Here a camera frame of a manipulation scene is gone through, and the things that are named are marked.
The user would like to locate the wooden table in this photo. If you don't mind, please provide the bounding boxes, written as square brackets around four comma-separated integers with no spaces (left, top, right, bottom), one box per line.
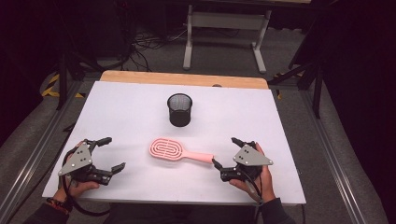
[100,70,270,91]

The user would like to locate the black floor cables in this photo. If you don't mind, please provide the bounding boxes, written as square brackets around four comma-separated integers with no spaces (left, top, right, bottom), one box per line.
[122,26,189,73]

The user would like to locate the black metal stand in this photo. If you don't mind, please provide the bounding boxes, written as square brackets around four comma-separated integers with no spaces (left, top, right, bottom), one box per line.
[268,55,324,119]
[55,0,106,111]

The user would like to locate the white table mat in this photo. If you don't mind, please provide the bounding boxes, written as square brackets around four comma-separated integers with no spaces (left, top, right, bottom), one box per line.
[41,80,307,206]

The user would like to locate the pink hairbrush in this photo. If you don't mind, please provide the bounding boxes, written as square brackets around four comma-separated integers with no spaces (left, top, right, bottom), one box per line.
[148,137,216,164]

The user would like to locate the grey metal table frame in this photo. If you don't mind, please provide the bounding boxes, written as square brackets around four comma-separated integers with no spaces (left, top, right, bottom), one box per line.
[182,3,273,75]

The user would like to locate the black mesh pen holder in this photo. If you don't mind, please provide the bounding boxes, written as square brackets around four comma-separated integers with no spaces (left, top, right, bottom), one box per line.
[166,92,193,128]

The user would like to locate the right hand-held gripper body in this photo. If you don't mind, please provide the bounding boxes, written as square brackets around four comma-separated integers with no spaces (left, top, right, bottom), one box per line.
[219,140,275,184]

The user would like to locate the yellow black hazard tape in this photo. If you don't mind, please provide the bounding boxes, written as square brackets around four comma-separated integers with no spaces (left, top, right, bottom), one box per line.
[41,73,86,99]
[273,72,304,101]

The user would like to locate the person's right hand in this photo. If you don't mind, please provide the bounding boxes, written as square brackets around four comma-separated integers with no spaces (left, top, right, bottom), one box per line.
[229,143,277,203]

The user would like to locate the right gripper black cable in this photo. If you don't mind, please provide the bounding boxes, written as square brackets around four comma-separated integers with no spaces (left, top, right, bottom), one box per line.
[240,170,265,224]

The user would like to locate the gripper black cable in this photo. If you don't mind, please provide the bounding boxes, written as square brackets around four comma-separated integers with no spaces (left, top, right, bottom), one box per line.
[57,174,112,217]
[240,170,265,224]

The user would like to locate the person's left hand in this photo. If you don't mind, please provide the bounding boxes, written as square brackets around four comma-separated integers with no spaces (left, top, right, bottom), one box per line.
[52,141,101,203]

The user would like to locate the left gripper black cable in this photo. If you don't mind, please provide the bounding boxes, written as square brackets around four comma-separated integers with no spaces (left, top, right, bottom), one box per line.
[57,174,112,217]

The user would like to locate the grey metal floor rail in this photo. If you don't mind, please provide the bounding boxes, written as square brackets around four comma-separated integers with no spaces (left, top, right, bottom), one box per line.
[299,89,368,224]
[0,79,84,224]

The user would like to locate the red black bracelet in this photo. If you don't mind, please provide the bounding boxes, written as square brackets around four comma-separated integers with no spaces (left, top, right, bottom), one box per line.
[46,197,70,216]

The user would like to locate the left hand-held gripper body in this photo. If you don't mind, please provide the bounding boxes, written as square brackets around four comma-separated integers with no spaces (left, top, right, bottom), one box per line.
[57,138,114,187]

